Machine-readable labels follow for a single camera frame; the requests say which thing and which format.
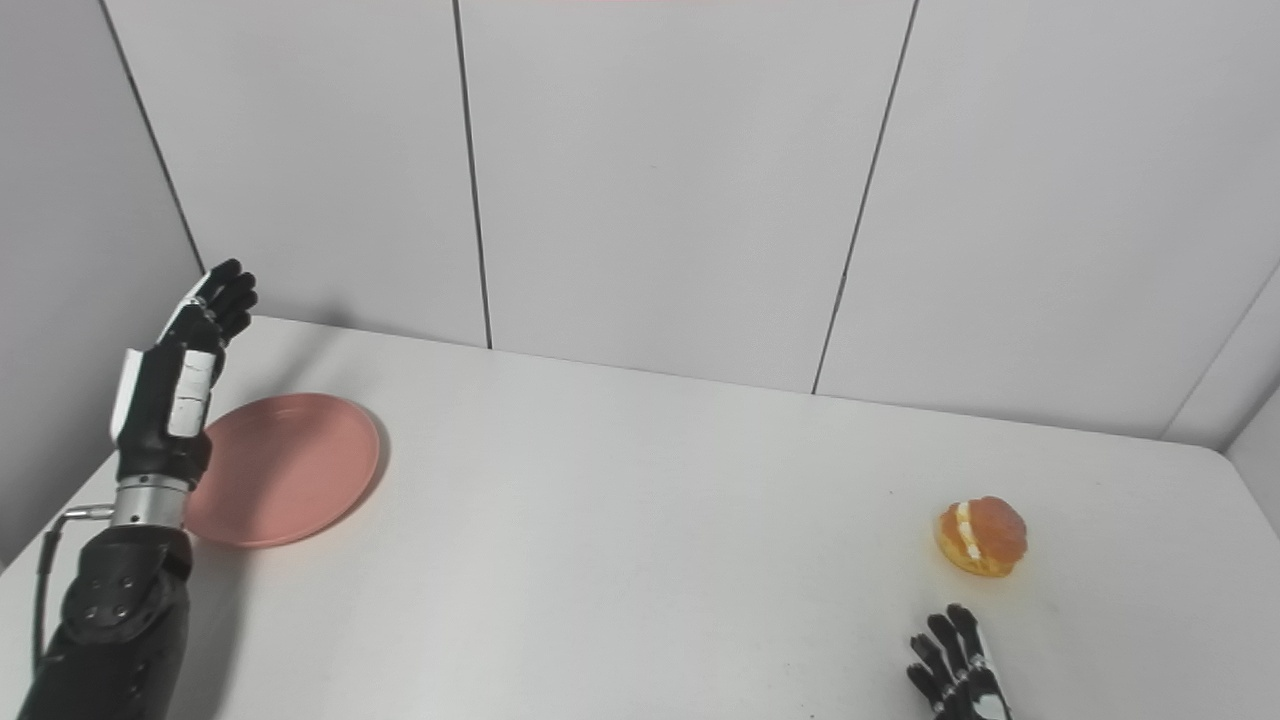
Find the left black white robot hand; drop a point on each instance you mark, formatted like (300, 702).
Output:
(170, 400)

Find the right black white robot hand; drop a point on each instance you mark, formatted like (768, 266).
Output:
(960, 675)

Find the pink round plate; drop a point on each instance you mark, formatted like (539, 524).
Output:
(285, 468)

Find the cream puff pastry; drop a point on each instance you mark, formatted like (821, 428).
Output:
(982, 536)

